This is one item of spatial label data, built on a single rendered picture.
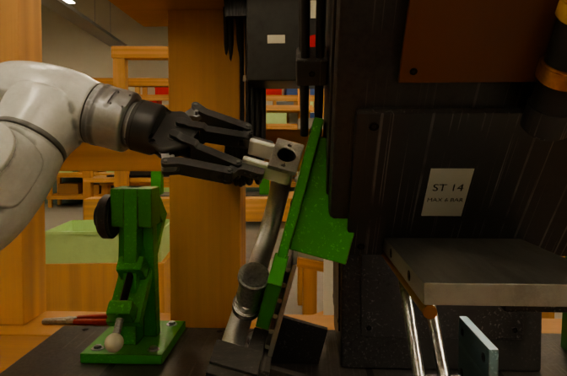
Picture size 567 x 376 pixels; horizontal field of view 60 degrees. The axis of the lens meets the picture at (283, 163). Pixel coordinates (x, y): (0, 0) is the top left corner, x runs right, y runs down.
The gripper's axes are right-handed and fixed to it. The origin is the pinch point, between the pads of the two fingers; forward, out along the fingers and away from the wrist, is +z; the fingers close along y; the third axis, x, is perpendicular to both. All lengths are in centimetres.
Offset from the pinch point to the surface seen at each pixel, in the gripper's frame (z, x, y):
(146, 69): -369, 648, 721
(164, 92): -227, 466, 483
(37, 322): -39, 51, -15
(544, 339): 54, 25, -1
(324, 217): 8.8, -5.5, -11.1
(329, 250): 10.4, -3.0, -13.7
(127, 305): -15.5, 21.6, -17.3
